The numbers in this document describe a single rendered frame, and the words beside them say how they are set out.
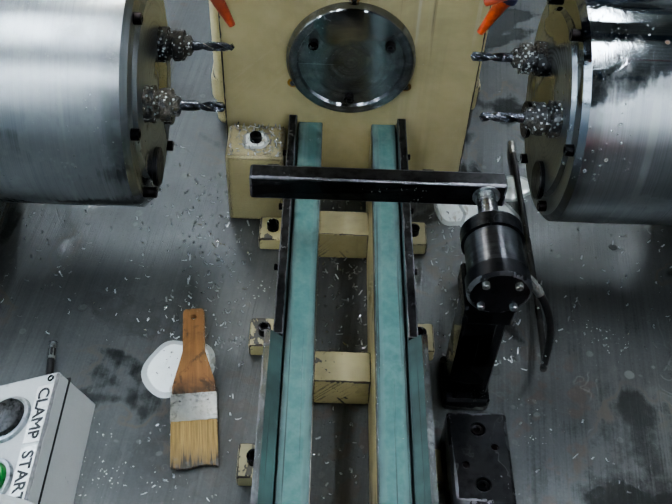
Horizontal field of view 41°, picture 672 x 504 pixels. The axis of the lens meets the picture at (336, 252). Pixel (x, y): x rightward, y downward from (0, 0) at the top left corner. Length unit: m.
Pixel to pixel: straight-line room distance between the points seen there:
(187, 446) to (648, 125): 0.55
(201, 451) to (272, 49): 0.45
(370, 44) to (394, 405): 0.41
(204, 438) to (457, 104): 0.49
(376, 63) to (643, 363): 0.46
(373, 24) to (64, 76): 0.35
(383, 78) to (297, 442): 0.45
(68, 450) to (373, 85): 0.58
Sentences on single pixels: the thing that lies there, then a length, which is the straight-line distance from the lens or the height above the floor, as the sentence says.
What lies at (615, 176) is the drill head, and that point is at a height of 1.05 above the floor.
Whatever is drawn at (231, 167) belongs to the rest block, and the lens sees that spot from 1.09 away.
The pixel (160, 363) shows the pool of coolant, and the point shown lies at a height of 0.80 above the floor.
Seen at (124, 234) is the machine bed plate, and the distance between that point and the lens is 1.16.
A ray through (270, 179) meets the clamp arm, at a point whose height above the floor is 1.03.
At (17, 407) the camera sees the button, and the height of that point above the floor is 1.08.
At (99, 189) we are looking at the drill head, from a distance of 0.92.
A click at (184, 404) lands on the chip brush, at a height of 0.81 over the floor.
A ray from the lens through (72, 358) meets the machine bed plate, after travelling 1.05.
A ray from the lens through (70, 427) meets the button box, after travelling 0.70.
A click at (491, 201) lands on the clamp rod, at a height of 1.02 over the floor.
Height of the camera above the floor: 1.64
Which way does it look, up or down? 49 degrees down
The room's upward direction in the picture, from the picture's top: 3 degrees clockwise
